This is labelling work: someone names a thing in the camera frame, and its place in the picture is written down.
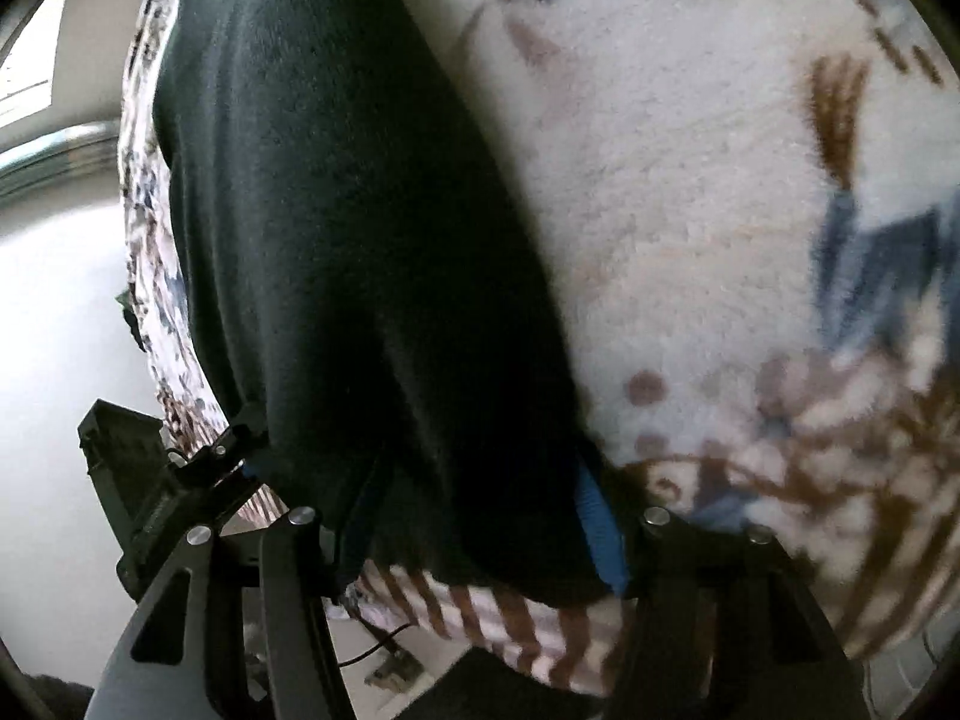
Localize floral bed blanket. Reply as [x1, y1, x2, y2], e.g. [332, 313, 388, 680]
[117, 0, 960, 699]

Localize black striped sweater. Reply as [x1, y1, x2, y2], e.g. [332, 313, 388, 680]
[153, 0, 605, 608]

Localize window with bars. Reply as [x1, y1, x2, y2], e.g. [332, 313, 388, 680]
[0, 0, 67, 128]

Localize left grey-blue curtain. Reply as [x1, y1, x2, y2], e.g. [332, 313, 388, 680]
[0, 119, 121, 205]

